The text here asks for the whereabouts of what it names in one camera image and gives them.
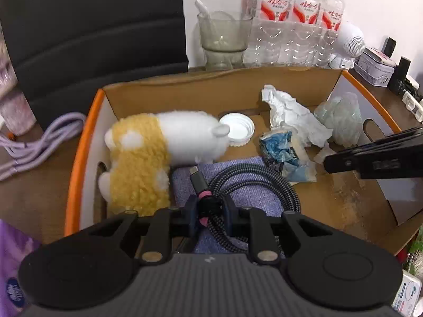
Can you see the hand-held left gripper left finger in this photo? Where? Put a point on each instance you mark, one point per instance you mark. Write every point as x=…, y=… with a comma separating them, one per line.
x=190, y=214

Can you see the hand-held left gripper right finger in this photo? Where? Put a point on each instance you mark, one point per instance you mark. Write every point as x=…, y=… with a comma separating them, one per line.
x=229, y=214

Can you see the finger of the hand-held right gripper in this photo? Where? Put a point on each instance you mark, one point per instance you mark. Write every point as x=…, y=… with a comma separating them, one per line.
x=380, y=163
x=396, y=137

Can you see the purple linen pouch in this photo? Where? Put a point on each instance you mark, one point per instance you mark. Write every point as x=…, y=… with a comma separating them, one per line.
x=251, y=193

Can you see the iridescent organza pouch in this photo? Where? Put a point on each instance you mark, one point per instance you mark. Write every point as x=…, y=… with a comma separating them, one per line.
x=340, y=119

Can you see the yellow white plush hamster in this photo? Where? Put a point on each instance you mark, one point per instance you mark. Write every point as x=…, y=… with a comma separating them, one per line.
x=142, y=158

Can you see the blue painted tissue packet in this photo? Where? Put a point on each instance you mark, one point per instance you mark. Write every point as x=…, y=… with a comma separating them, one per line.
x=281, y=152

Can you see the small white round cap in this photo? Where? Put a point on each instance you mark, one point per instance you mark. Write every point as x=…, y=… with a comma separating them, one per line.
x=239, y=128

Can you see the white tissue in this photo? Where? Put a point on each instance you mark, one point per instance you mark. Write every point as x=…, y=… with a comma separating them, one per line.
x=290, y=115

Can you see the red cardboard box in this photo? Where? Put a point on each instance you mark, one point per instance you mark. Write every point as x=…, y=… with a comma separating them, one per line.
x=198, y=95

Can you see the white power strip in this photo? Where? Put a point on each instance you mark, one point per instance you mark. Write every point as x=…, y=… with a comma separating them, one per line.
x=413, y=104

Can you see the black rectangular bottle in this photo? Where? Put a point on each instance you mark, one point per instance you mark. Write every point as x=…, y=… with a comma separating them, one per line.
x=400, y=76

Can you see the pale tin box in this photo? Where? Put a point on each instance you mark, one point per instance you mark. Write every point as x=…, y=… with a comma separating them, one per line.
x=375, y=71

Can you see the white robot speaker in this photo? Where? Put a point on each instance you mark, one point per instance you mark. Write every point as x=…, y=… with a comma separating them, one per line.
x=352, y=38

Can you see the clear water bottle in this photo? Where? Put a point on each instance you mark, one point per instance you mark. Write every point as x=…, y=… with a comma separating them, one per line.
x=305, y=8
x=274, y=6
x=332, y=15

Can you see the glass cup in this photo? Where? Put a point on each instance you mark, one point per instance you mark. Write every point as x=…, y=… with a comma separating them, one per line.
x=224, y=52

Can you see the purple tissue pack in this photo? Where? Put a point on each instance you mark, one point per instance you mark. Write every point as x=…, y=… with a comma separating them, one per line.
x=13, y=270

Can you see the black paper bag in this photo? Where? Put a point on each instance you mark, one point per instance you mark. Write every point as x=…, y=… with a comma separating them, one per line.
x=99, y=39

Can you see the purple textured vase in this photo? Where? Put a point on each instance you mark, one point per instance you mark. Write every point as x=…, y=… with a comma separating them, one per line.
x=16, y=105

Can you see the white spoon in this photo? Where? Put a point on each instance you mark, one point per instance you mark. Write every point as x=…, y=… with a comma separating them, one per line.
x=201, y=6

